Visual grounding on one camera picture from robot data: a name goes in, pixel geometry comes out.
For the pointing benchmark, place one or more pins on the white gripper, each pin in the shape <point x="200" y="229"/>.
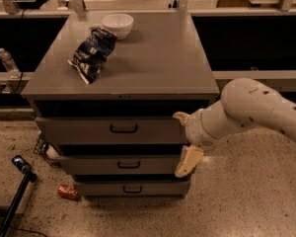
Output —
<point x="194" y="128"/>

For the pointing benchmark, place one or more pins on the clear plastic water bottle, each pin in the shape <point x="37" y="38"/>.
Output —
<point x="9" y="64"/>

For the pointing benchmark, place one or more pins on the blue soda can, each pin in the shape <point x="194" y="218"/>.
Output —
<point x="21" y="164"/>

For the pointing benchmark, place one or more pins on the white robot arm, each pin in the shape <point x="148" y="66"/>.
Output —
<point x="244" y="104"/>

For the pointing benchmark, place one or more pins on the grey middle drawer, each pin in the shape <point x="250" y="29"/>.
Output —
<point x="120" y="164"/>

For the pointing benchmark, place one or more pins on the grey bottom drawer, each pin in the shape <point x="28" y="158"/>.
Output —
<point x="133" y="188"/>

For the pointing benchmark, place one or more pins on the orange soda can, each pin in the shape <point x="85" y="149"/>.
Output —
<point x="66" y="191"/>

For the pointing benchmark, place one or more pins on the blue chip bag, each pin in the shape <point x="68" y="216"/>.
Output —
<point x="90" y="56"/>

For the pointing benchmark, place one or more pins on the grey top drawer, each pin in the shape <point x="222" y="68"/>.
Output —
<point x="112" y="130"/>

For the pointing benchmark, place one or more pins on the white bowl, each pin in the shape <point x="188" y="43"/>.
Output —
<point x="120" y="24"/>

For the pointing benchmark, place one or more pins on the grey drawer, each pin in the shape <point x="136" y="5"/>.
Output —
<point x="120" y="164"/>
<point x="133" y="188"/>
<point x="112" y="130"/>

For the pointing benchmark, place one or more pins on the grey drawer cabinet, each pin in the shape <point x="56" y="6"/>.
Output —
<point x="159" y="69"/>

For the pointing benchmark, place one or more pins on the wire basket on floor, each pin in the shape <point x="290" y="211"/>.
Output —
<point x="46" y="151"/>

